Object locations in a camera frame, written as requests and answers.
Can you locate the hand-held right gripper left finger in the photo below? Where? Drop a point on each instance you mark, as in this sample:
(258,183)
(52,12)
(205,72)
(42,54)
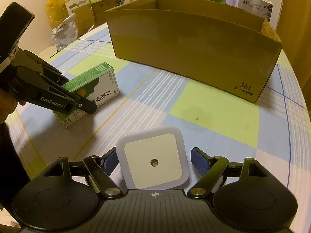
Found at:
(110,162)

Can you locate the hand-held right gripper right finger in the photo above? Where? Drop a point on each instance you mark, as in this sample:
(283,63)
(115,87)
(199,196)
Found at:
(199,161)

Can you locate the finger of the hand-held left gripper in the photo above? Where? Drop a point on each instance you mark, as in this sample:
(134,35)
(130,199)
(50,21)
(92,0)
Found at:
(54,74)
(82,105)

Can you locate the green white medicine box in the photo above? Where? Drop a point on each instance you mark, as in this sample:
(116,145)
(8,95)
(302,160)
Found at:
(102,87)

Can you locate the white square night light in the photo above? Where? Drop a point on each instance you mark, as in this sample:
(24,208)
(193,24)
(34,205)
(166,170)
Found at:
(153,160)

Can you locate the large cardboard box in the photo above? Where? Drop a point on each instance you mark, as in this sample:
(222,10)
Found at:
(194,46)

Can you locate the checkered cloth desktop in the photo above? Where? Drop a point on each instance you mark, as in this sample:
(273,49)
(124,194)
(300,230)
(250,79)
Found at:
(218,131)

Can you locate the person's left hand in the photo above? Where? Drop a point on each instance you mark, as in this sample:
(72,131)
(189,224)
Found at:
(6,106)

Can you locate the crumpled white plastic bag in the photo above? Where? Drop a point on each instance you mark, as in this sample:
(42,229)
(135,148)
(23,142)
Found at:
(65,34)

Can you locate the yellow plastic bag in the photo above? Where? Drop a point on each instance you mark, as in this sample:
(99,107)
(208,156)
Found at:
(58,4)

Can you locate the white carved chair back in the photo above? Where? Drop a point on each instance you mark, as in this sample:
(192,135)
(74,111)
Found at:
(77,4)

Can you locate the brown cardboard storage box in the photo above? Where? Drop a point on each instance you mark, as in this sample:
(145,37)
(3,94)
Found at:
(97,12)

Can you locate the white humidifier box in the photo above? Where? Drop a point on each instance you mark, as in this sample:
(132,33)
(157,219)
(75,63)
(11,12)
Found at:
(255,4)

